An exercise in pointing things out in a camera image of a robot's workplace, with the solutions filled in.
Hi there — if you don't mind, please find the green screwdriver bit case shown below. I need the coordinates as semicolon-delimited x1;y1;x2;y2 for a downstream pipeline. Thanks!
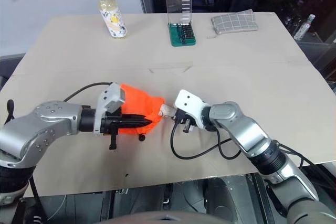
164;0;198;47

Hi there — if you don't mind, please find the yellow drink bottle white cap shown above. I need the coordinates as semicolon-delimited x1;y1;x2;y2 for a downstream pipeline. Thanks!
96;0;129;39

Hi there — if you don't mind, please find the grey checked fabric pouch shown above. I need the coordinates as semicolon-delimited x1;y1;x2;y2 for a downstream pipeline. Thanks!
210;9;259;36

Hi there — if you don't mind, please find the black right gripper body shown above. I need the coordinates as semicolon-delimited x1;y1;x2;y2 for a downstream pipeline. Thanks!
172;108;197;133

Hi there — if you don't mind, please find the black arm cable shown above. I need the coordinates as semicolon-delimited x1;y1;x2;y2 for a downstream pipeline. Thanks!
170;122;248;161
64;82;114;102

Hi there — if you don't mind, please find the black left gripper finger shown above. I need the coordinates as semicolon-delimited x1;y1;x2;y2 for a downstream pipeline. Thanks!
118;122;154;130
120;114;153;123

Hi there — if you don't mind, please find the white tube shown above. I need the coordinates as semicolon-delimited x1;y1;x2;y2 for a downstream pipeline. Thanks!
158;104;176;120

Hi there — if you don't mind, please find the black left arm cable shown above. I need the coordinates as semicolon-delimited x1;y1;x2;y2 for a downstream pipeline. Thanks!
64;82;114;102

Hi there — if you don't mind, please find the orange drawstring pouch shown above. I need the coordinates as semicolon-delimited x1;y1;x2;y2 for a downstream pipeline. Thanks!
117;83;166;142

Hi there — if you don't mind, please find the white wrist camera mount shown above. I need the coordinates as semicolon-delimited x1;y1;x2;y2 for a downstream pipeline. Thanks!
93;82;127;134
173;89;211;131

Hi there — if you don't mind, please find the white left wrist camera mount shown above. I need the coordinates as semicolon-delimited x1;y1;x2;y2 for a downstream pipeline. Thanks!
93;82;127;134

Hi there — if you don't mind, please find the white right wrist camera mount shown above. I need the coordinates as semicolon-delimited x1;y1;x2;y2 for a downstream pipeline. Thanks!
173;89;211;131

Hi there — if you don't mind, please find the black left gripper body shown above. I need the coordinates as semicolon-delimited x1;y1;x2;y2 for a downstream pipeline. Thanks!
100;110;123;151

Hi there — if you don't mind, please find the clear plastic bottle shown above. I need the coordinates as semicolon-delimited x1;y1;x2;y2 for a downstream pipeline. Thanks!
293;14;316;41

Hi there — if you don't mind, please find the beige cardboard table cover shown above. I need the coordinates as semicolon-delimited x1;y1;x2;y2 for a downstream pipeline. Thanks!
0;12;336;198

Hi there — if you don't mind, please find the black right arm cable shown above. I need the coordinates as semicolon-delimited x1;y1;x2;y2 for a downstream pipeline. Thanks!
170;122;248;161

